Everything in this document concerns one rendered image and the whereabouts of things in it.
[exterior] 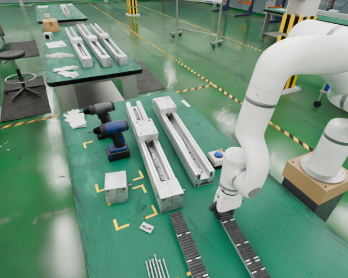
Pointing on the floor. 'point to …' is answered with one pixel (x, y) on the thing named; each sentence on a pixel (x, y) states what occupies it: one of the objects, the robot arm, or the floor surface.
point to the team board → (199, 31)
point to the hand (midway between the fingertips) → (224, 213)
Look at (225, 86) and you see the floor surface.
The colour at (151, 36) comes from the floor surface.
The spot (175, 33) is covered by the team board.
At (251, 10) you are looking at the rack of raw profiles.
